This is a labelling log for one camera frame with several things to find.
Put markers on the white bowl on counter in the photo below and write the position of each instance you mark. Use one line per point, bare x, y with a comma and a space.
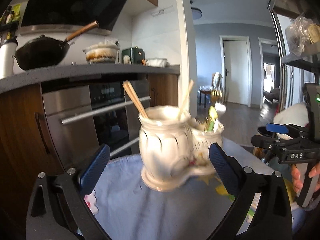
156, 62

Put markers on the white thermos cup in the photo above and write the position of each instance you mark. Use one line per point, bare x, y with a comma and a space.
7, 56

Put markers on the gold fork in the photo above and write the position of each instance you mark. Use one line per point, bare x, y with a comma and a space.
215, 96

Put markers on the round ceiling lamp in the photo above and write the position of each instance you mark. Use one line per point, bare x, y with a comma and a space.
196, 12

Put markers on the stainless steel oven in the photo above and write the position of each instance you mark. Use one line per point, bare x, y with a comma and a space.
84, 113

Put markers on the white interior door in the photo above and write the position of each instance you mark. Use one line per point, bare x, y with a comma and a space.
236, 71

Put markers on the person right hand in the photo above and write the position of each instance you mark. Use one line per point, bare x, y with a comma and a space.
297, 184

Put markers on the wooden chopstick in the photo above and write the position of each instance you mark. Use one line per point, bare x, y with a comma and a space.
134, 98
185, 99

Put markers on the yellow handled plastic spoon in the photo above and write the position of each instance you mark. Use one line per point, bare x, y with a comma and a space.
201, 123

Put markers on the green handled yellow spoon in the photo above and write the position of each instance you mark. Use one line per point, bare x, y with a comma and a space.
212, 123

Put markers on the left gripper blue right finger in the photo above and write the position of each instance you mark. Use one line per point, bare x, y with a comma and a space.
223, 168

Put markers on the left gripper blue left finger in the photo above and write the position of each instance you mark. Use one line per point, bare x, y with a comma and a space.
90, 175

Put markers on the clear plastic bag on shelf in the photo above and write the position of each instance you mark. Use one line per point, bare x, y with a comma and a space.
301, 33

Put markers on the dark green kitchen appliance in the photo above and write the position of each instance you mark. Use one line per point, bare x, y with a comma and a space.
133, 55

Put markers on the white ceramic casserole pot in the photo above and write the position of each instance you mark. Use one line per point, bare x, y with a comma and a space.
102, 52

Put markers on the wooden chair with cloth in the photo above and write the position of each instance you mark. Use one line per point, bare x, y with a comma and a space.
205, 91

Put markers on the wooden lower cabinet door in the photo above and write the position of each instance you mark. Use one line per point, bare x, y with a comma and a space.
163, 89

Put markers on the black range hood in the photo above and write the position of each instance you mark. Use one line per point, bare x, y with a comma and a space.
42, 16

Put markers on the white floral ceramic utensil holder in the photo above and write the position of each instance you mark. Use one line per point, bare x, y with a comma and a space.
173, 150

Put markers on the black wok wooden handle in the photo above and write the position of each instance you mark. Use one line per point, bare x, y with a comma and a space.
46, 51

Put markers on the silver fork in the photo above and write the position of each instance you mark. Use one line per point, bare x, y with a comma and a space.
221, 104

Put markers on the blue cartoon table cloth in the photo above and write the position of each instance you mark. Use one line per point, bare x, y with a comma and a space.
127, 209

